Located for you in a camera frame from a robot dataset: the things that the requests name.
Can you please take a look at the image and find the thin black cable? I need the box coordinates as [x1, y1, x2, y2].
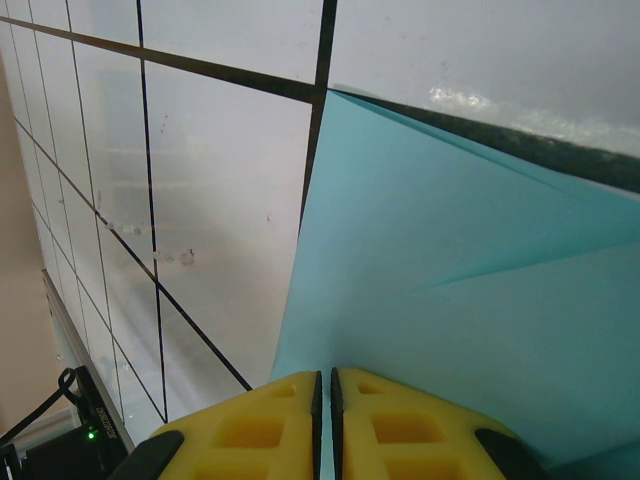
[0, 368, 79, 444]

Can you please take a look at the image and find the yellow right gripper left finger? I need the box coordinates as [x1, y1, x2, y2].
[107, 369, 324, 480]

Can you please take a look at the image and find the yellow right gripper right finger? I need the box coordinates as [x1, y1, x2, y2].
[329, 367, 554, 480]

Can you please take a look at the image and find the teal cloth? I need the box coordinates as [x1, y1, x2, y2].
[267, 87, 640, 480]

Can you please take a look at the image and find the long aluminium base rail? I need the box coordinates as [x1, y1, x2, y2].
[41, 268, 137, 454]

